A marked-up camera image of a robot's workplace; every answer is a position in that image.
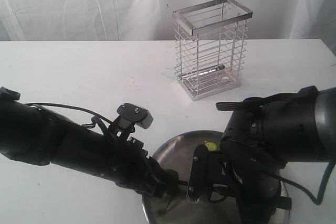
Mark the green cucumber slice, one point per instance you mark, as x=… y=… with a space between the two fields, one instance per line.
x=211 y=146

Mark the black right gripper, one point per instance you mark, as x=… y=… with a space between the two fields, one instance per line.
x=259 y=198

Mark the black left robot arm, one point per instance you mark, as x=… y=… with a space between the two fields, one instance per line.
x=33 y=133

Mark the wire metal utensil rack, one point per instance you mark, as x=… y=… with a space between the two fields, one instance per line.
x=210 y=44

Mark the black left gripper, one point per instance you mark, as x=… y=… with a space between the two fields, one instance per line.
x=132 y=169

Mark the green vegetable piece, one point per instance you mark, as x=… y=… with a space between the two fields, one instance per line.
x=172 y=189

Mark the black handled knife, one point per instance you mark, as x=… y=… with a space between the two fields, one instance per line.
x=183 y=183

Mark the white backdrop curtain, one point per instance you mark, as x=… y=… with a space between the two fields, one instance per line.
x=152 y=19

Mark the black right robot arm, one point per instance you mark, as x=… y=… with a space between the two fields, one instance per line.
x=263 y=135

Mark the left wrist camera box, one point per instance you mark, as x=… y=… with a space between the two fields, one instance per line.
x=130 y=115

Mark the round steel plate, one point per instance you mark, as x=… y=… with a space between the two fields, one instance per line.
x=176 y=154

